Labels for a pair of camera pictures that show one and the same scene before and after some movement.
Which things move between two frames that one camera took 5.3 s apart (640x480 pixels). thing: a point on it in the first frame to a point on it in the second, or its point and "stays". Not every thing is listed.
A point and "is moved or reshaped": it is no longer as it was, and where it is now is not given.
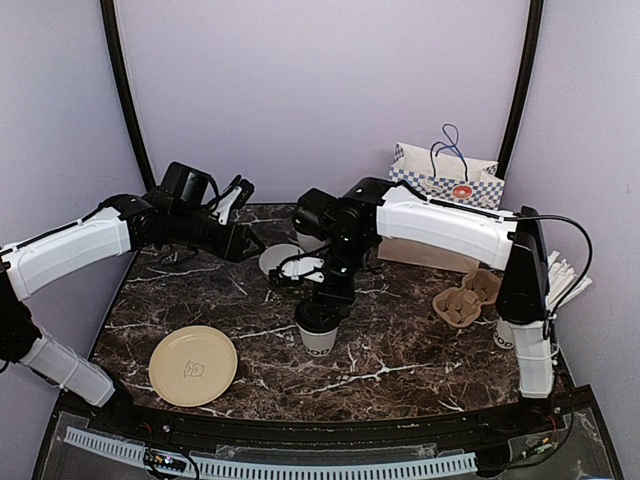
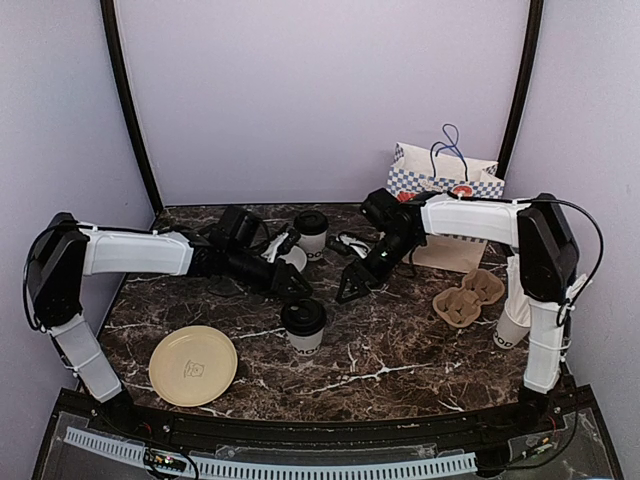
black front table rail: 521,418 stays
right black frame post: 529,61 stays
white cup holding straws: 504,334 stays
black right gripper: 345,294 to 354,273
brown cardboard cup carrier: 460,306 stays
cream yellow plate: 193,366 stays
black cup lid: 318,315 is moved or reshaped
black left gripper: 236,238 to 281,279
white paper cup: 318,344 to 305,344
